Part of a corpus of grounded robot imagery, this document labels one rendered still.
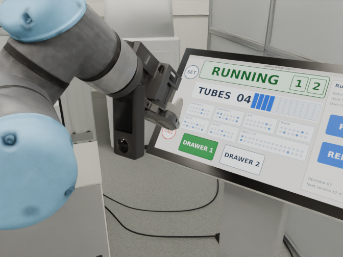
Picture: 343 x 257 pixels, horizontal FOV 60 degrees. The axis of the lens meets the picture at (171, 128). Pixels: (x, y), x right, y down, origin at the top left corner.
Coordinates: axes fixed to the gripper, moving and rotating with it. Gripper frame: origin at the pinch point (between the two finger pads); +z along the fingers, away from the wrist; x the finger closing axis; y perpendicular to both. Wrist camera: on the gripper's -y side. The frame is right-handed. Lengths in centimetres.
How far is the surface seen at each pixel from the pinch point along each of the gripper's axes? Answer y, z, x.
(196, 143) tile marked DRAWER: 0.8, 14.8, 0.7
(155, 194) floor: -24, 143, 76
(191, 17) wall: 196, 248, 176
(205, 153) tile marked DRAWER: -0.9, 14.8, -2.6
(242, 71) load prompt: 20.9, 14.9, -4.3
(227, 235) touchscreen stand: -18.7, 40.2, -6.9
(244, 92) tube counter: 15.8, 14.8, -6.5
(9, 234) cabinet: -42, 16, 49
